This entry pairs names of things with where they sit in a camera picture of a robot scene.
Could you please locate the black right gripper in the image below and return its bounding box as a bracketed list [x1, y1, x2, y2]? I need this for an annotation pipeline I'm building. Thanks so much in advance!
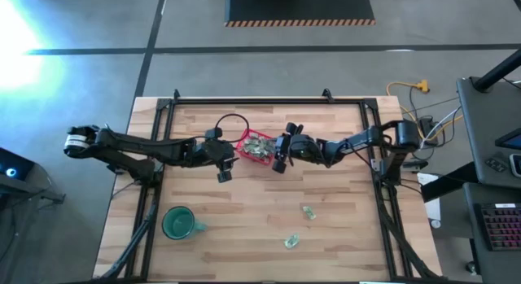
[271, 121, 326, 174]

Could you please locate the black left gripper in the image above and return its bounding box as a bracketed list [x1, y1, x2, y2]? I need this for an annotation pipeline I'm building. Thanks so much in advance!
[190, 127, 241, 184]

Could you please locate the red plastic mesh basket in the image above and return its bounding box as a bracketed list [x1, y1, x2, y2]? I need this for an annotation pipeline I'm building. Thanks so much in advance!
[234, 128, 278, 166]

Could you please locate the green mug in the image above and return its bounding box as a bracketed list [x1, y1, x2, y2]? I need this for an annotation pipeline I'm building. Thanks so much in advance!
[161, 205, 208, 241]

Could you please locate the black power strip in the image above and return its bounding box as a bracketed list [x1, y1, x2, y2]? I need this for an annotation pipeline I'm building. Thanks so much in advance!
[419, 116, 439, 146]

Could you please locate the black hazard-striped floor mat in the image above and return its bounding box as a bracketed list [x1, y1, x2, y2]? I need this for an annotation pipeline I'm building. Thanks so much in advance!
[223, 0, 376, 28]

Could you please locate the black desk strut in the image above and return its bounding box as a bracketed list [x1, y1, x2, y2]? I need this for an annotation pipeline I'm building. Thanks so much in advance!
[420, 160, 477, 203]

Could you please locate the grey desk top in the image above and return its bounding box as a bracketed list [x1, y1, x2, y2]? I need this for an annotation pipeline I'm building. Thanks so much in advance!
[455, 76, 521, 190]

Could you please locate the grey equipment cart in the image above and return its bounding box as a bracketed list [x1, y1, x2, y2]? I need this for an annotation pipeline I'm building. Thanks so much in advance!
[0, 147, 67, 284]

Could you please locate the small black remote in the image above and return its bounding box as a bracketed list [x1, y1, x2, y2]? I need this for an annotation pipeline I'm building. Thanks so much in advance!
[484, 156, 508, 173]

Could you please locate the black device with blue light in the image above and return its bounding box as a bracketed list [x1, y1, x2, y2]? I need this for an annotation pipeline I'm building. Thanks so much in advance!
[0, 147, 36, 181]

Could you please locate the dark grey keyboard shelf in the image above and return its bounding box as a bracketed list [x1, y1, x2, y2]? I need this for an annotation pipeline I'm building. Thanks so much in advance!
[463, 181, 521, 284]

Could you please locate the black monitor pole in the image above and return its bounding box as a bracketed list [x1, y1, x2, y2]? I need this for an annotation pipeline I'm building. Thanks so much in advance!
[471, 47, 521, 94]

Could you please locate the dark tablet screen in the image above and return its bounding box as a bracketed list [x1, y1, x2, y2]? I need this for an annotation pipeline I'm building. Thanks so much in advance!
[494, 127, 521, 151]

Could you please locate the smartphone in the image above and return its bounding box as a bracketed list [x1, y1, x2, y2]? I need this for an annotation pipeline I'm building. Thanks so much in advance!
[508, 152, 521, 178]

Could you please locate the backlit black keyboard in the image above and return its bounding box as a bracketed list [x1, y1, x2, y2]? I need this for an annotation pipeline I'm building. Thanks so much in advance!
[474, 202, 521, 252]

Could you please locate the black left camera cable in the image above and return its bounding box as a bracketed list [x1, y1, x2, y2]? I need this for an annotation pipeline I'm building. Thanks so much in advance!
[213, 112, 251, 143]

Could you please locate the black metal table frame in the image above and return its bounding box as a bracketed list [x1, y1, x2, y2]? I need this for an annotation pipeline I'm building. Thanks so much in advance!
[99, 88, 443, 283]

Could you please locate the yellow extension cord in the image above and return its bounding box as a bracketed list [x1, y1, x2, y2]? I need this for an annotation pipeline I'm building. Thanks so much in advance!
[385, 79, 465, 142]

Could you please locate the white floor cable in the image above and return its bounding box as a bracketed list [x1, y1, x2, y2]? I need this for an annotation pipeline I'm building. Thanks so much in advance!
[421, 107, 463, 149]

